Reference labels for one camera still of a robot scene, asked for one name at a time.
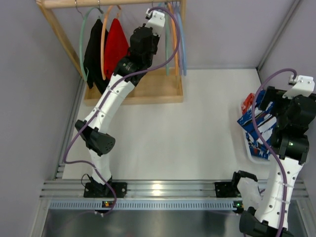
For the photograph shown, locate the blue white patterned trousers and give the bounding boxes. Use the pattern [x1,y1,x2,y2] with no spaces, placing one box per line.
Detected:
[237,90,282,160]

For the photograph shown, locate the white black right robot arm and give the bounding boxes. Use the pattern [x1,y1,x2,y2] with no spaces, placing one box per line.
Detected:
[232,86,316,237]

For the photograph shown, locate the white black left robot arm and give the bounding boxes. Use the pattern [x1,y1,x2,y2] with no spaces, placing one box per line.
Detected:
[75,22,163,198]

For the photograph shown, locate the empty green hanger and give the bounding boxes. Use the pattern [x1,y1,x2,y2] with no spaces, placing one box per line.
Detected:
[163,4,175,75]

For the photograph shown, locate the empty orange hanger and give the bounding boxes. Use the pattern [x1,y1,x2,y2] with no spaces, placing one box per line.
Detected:
[166,2,180,77]

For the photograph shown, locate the red trousers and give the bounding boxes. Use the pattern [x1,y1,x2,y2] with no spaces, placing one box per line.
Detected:
[103,18,129,79]

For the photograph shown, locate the orange hanger with red trousers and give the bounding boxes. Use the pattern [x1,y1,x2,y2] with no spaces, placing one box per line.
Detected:
[100,5,114,80]

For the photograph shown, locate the green hanger with black trousers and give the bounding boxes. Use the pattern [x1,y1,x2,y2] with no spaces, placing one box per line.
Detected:
[79,7,104,81]

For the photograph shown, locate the black trousers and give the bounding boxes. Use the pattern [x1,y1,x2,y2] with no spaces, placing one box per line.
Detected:
[83,19,108,94]

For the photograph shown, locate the orange white patterned garment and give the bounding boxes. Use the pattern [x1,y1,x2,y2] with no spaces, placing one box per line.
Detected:
[241,93,255,115]

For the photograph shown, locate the wooden clothes rack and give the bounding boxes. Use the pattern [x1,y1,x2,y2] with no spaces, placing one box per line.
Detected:
[36,0,183,105]

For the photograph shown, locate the white plastic basket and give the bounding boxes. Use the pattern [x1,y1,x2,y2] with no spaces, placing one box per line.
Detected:
[238,103,275,165]

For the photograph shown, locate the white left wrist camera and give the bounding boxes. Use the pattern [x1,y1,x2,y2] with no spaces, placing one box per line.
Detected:
[145,8,165,37]

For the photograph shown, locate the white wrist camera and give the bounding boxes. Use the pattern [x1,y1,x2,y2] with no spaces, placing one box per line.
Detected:
[282,75,315,99]
[145,8,165,37]

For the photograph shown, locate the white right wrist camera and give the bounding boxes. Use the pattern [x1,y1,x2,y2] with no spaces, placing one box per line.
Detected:
[282,75,315,99]

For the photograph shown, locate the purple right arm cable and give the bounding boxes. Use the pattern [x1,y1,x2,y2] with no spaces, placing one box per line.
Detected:
[241,69,298,237]

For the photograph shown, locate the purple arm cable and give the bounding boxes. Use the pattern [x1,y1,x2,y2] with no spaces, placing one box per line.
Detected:
[241,69,298,237]
[63,6,179,215]

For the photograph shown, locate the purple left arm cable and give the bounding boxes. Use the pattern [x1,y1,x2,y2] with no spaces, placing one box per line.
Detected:
[63,6,179,215]

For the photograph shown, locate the aluminium mounting rail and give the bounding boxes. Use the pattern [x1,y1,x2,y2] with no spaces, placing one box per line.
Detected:
[40,179,309,198]

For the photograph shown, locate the grey slotted cable duct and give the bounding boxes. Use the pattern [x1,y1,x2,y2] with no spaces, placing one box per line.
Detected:
[49,200,242,211]

